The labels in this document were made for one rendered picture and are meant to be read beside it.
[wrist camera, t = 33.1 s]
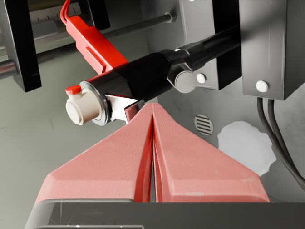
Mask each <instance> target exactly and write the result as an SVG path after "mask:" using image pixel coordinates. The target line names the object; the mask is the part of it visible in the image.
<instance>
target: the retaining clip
mask: <svg viewBox="0 0 305 229"><path fill-rule="evenodd" d="M103 95H104V97H105V99H106V100H107V101H110V103H111V106H112V110H109V113H110V120H111V121H112V122H114V121H116V119H121V120H124V121H125V119H124V115H123V111H122V109H123V108H124V107H126V106H128V105H130V104H132V103H133V102H135V101H137V100H140V99H141V98H135V97H129V96H123V95H116V94H110V93H104V94H103ZM140 101H141V102H142V106H144V105H145V103H144V99H141V100H140Z"/></svg>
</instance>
